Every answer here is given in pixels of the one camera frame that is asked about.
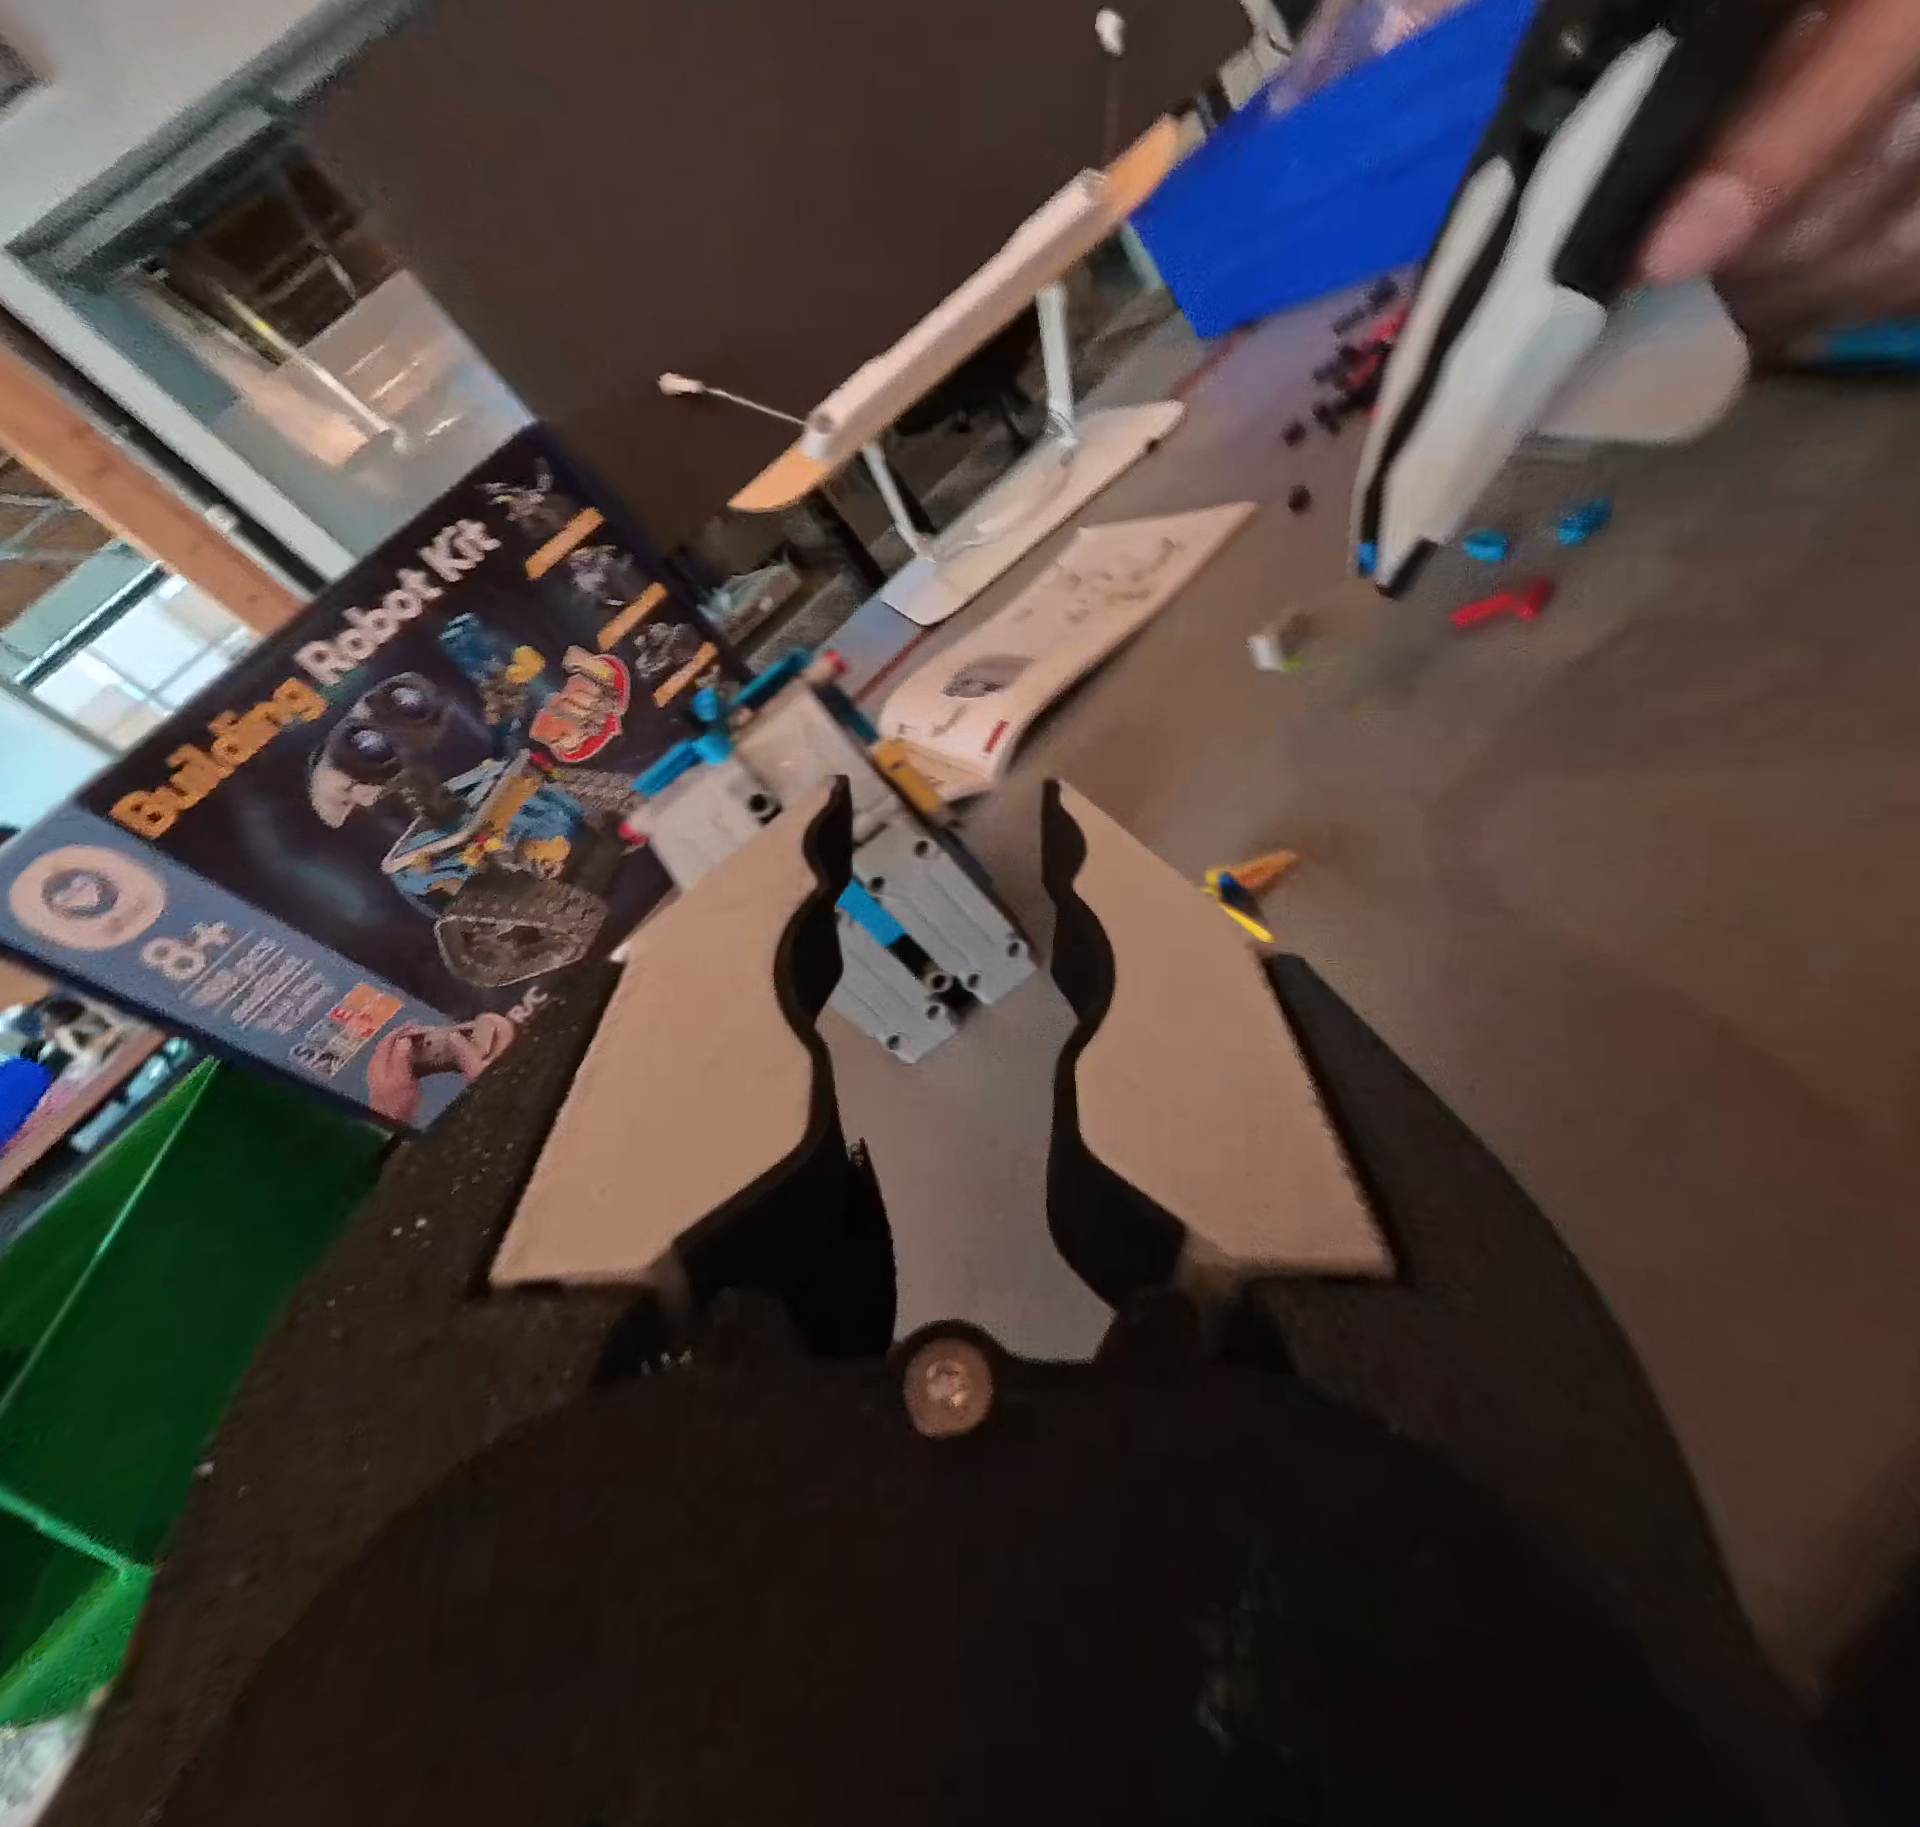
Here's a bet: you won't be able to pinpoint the person's right hand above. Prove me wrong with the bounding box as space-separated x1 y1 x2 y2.
1641 0 1920 365

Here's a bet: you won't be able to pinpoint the green plastic bin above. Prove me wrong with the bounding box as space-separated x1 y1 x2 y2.
0 1054 391 1730

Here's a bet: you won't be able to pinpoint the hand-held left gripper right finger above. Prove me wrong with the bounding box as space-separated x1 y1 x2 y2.
1039 779 1397 1280

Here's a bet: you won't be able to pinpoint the grey blue brick robot model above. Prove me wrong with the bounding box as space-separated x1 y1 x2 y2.
622 649 1039 1066

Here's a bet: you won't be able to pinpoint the white folding stand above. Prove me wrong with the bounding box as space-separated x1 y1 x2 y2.
655 117 1186 629

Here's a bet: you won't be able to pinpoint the dark blue robot kit box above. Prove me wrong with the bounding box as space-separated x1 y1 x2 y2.
0 424 736 1130

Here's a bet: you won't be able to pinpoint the black board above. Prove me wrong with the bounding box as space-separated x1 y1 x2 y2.
299 0 1253 554

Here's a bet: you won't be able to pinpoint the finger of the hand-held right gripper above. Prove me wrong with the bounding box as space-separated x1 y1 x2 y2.
1372 29 1680 601
1348 153 1523 576

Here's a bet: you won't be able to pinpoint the blue plastic bin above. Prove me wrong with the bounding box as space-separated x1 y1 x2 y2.
1127 0 1538 345

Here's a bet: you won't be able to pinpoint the instruction booklet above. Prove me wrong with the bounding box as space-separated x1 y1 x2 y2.
877 501 1259 802

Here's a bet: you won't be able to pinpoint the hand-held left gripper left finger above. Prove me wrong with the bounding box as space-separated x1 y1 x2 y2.
489 772 899 1295

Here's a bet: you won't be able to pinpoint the pile of small brick pieces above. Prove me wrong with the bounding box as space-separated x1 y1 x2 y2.
1282 274 1419 516

